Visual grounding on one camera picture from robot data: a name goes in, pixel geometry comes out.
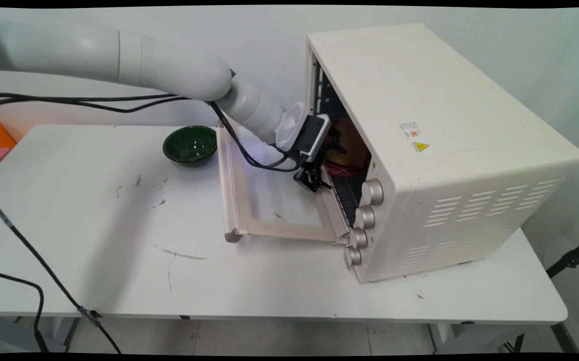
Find black cable with connector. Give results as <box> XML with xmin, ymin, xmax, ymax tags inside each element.
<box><xmin>0</xmin><ymin>192</ymin><xmax>122</xmax><ymax>354</ymax></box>

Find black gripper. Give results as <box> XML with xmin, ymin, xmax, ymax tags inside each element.
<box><xmin>293</xmin><ymin>129</ymin><xmax>347</xmax><ymax>194</ymax></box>

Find thin black looped cable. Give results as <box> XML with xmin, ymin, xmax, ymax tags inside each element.
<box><xmin>0</xmin><ymin>269</ymin><xmax>49</xmax><ymax>353</ymax></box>

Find metal wire oven rack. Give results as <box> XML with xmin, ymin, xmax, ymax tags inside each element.
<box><xmin>320</xmin><ymin>165</ymin><xmax>371</xmax><ymax>232</ymax></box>

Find black tripod stand leg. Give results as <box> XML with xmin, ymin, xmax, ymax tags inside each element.
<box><xmin>545</xmin><ymin>234</ymin><xmax>579</xmax><ymax>279</ymax></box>

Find cream glass oven door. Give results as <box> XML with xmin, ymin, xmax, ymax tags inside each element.
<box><xmin>216</xmin><ymin>122</ymin><xmax>351</xmax><ymax>245</ymax></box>

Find red bowl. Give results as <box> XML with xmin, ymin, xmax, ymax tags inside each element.
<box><xmin>323</xmin><ymin>150</ymin><xmax>372</xmax><ymax>177</ymax></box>

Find yellow bread piece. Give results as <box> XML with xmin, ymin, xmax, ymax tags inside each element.
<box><xmin>331</xmin><ymin>116</ymin><xmax>371</xmax><ymax>169</ymax></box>

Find cream toaster oven body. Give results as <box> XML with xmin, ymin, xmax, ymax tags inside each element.
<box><xmin>305</xmin><ymin>23</ymin><xmax>579</xmax><ymax>284</ymax></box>

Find dark green glossy bowl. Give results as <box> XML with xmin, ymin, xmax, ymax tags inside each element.
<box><xmin>163</xmin><ymin>125</ymin><xmax>218</xmax><ymax>168</ymax></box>

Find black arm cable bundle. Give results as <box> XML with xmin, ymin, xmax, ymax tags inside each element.
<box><xmin>0</xmin><ymin>92</ymin><xmax>304</xmax><ymax>173</ymax></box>

